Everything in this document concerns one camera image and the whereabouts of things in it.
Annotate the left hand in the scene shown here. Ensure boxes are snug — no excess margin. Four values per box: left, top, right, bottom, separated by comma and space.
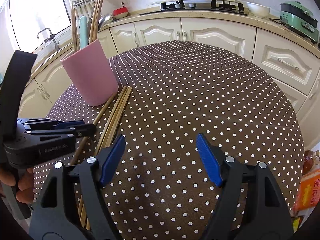
1, 168, 34, 204

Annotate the white bowl on counter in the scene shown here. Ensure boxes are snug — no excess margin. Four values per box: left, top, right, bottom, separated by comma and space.
247, 2, 270, 18

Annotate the wooden chopstick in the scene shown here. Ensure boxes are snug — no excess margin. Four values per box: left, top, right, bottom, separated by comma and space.
69, 93, 118, 166
78, 86, 132, 230
71, 2, 79, 53
70, 86, 132, 215
93, 86, 132, 157

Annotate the red bowl on counter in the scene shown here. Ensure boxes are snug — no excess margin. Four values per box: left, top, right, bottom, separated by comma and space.
112, 7, 129, 20

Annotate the green electric grill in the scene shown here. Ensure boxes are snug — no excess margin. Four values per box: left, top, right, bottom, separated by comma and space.
280, 1, 319, 44

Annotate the pink utensil holder cup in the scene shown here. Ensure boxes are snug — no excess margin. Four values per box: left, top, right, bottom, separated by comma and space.
61, 40, 119, 106

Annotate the orange snack package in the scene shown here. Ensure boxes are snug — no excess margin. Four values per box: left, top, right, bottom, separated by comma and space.
292, 149, 320, 212

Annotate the kitchen faucet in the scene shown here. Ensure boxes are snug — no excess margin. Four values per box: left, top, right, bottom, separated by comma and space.
37, 28, 60, 51

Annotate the black gas stove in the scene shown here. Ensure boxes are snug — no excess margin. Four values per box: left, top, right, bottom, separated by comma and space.
139, 0, 248, 16

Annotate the brown polka dot tablecloth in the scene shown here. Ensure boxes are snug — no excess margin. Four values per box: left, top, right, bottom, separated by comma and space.
32, 39, 305, 240

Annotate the teal handled utensil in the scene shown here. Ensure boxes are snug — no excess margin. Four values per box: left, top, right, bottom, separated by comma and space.
79, 16, 88, 49

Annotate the window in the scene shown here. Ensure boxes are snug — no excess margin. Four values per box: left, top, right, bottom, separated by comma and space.
9, 0, 71, 52

